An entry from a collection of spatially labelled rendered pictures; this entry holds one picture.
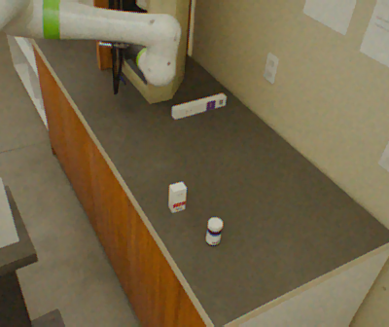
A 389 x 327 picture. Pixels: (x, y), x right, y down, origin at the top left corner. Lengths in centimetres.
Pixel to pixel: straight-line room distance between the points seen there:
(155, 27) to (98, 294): 146
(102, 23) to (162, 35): 18
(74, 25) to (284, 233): 90
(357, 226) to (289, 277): 34
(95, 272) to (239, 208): 119
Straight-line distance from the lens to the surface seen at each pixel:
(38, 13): 135
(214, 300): 122
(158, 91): 190
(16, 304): 160
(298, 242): 140
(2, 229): 133
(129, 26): 136
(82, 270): 245
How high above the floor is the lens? 197
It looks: 40 degrees down
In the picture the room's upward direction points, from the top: 6 degrees clockwise
